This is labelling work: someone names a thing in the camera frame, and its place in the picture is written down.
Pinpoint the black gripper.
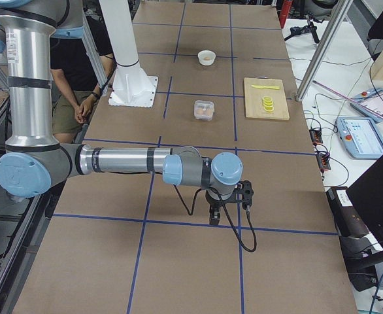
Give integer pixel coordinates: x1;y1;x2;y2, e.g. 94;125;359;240
205;192;225;225

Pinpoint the clear plastic egg box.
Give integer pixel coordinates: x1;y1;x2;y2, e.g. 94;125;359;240
193;100;214;121

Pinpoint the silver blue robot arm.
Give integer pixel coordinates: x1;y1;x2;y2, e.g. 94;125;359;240
0;1;252;225

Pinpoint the lemon slice four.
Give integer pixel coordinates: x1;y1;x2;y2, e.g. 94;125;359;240
263;106;274;113

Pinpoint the bamboo cutting board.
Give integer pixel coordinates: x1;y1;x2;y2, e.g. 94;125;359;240
244;77;290;120

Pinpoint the lemon slice one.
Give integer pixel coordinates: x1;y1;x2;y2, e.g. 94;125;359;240
262;96;273;102

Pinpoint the yellow plastic knife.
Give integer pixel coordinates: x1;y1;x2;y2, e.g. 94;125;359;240
251;84;280;90

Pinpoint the black computer monitor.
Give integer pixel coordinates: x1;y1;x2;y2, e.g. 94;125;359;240
346;155;383;248

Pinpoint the white ceramic bowl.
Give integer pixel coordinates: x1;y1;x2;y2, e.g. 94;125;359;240
197;50;216;66

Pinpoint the teach pendant near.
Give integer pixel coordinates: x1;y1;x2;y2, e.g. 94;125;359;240
336;116;383;160

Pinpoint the teach pendant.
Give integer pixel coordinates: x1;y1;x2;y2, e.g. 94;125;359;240
351;88;383;123
336;116;383;160

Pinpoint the seated person black shirt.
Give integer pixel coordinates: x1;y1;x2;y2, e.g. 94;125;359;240
49;14;116;144

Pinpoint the teach pendant far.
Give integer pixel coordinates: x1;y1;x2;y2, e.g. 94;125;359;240
351;88;383;123

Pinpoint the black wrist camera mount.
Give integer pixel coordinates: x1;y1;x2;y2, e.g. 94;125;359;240
234;180;254;211

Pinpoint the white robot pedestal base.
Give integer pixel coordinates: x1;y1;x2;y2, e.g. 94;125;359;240
99;0;158;108

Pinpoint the aluminium frame post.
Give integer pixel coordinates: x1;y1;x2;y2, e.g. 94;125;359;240
295;0;353;101

